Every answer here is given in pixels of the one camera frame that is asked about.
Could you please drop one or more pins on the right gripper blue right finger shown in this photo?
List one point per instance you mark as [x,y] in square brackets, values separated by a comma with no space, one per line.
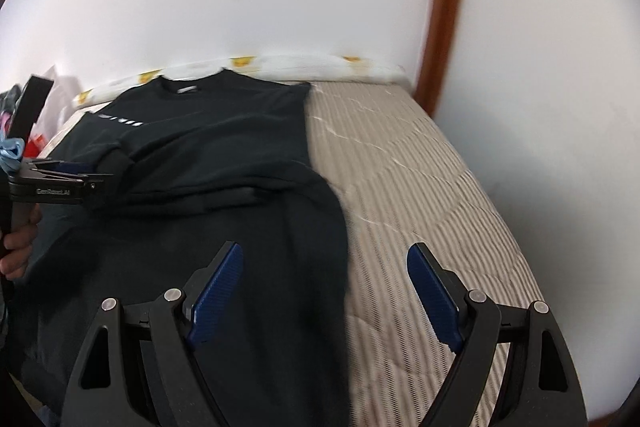
[431,284]

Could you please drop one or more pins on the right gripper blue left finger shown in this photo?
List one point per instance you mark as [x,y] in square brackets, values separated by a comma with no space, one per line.
[208,292]

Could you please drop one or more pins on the black sweatshirt with white print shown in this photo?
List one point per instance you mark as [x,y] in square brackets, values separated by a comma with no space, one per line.
[198,164]

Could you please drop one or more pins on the plaid dark clothing pile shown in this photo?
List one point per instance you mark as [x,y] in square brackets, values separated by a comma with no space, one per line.
[8,103]

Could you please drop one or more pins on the person's left hand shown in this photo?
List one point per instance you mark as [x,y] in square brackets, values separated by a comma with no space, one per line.
[18,244]

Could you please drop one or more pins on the red paper shopping bag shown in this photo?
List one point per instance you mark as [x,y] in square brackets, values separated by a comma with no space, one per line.
[35,145]

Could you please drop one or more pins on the white plastic shopping bag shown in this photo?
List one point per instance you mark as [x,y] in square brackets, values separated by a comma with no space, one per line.
[58,108]

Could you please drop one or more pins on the striped quilted mattress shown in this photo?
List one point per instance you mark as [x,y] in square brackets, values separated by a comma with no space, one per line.
[399,182]

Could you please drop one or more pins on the white roll with yellow print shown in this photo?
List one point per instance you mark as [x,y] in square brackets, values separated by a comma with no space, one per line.
[263,67]

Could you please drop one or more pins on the brown wooden door frame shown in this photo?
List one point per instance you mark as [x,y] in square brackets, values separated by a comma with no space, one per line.
[439,39]

